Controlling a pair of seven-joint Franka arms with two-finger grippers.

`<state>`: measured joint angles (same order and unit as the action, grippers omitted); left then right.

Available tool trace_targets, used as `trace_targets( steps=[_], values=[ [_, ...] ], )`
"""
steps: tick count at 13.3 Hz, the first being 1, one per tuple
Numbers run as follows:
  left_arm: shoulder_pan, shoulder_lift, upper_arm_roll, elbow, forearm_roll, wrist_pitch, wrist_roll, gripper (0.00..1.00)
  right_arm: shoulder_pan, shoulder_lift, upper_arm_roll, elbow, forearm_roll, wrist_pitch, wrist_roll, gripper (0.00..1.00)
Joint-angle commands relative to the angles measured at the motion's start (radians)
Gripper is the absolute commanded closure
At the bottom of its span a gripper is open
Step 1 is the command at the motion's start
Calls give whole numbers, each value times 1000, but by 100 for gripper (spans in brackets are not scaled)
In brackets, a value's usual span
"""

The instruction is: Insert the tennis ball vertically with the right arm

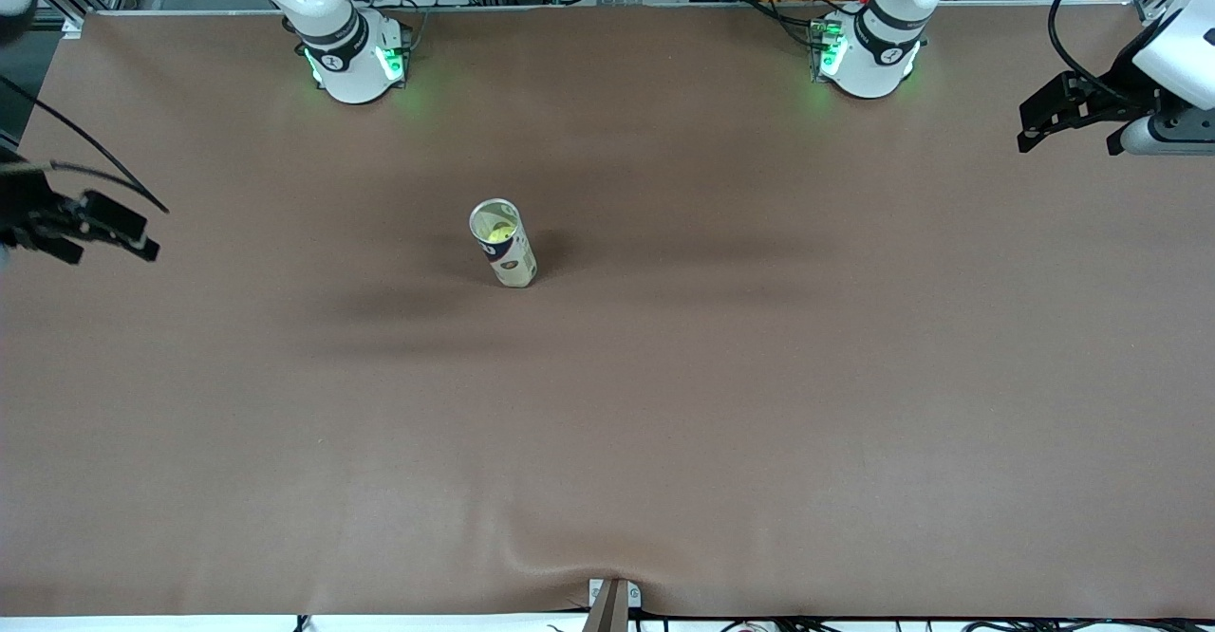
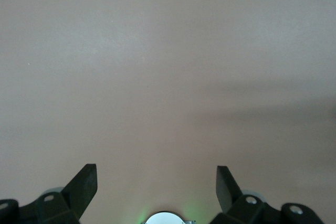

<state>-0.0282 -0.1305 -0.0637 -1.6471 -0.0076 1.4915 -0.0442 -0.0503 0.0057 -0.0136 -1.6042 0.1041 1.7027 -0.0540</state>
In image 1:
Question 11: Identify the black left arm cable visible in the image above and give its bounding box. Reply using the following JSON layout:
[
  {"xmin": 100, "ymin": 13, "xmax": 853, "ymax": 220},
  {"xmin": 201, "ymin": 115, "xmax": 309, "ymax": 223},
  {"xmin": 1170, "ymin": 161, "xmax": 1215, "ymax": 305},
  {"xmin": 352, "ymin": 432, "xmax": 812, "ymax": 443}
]
[{"xmin": 1047, "ymin": 0, "xmax": 1173, "ymax": 92}]

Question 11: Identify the brown table mat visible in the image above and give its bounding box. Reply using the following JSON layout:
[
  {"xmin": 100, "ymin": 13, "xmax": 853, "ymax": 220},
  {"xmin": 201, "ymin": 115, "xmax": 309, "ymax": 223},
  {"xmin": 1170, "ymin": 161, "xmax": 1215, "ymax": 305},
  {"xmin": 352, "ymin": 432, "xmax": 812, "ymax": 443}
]
[{"xmin": 0, "ymin": 1, "xmax": 1215, "ymax": 619}]

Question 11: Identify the metal table clamp bracket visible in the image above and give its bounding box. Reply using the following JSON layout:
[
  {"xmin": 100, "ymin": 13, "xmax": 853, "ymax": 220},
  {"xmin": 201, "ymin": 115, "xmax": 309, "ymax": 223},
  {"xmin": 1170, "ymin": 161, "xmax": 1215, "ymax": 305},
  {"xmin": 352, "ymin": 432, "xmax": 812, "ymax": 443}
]
[{"xmin": 587, "ymin": 577, "xmax": 643, "ymax": 632}]

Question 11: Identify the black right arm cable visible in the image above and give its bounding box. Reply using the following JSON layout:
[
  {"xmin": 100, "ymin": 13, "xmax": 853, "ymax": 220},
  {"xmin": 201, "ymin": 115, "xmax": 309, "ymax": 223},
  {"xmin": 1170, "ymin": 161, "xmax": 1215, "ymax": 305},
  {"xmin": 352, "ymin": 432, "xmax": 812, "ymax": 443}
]
[{"xmin": 0, "ymin": 72, "xmax": 170, "ymax": 215}]

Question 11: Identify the clear Wilson tennis ball can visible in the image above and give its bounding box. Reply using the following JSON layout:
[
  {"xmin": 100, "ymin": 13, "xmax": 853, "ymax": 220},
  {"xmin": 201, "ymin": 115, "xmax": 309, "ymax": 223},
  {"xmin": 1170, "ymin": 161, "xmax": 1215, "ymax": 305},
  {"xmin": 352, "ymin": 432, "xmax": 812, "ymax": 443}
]
[{"xmin": 468, "ymin": 197, "xmax": 538, "ymax": 289}]

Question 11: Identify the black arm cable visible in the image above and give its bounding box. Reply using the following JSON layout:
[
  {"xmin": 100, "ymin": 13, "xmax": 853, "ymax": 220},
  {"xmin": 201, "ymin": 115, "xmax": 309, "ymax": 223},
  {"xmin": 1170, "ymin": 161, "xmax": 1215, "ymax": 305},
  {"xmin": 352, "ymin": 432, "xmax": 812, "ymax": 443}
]
[
  {"xmin": 1047, "ymin": 0, "xmax": 1173, "ymax": 92},
  {"xmin": 0, "ymin": 72, "xmax": 170, "ymax": 215}
]

